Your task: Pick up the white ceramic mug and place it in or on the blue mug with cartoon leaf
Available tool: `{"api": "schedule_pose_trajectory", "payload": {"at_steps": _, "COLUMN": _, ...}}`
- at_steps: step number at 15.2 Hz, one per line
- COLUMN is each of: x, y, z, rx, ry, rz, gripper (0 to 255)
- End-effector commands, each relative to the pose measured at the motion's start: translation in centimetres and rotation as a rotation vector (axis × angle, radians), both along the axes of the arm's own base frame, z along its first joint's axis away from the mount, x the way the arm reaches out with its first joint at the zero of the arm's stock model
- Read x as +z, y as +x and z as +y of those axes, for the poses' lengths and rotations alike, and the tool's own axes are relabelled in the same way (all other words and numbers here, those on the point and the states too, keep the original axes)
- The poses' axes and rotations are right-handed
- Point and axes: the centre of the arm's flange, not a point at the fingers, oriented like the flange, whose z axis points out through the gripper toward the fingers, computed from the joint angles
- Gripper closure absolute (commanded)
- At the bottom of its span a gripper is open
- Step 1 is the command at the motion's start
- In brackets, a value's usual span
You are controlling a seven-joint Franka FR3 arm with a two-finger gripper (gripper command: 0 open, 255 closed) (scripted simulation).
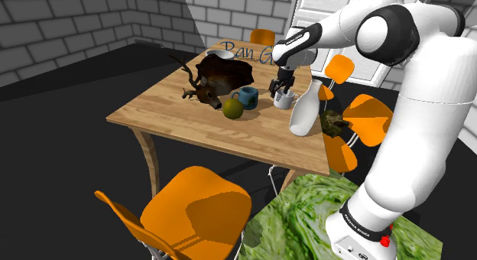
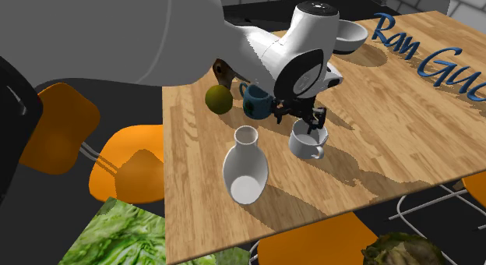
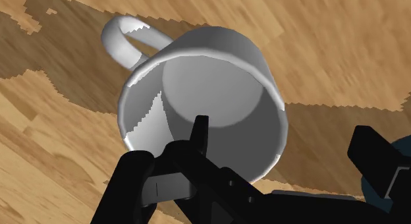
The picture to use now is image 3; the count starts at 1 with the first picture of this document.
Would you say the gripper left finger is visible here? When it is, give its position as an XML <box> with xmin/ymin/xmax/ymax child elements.
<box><xmin>90</xmin><ymin>115</ymin><xmax>267</xmax><ymax>224</ymax></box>

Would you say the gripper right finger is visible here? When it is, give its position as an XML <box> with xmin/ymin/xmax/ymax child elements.
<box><xmin>346</xmin><ymin>125</ymin><xmax>411</xmax><ymax>224</ymax></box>

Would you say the white mug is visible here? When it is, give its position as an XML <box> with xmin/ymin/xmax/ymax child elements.
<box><xmin>101</xmin><ymin>14</ymin><xmax>288</xmax><ymax>184</ymax></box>

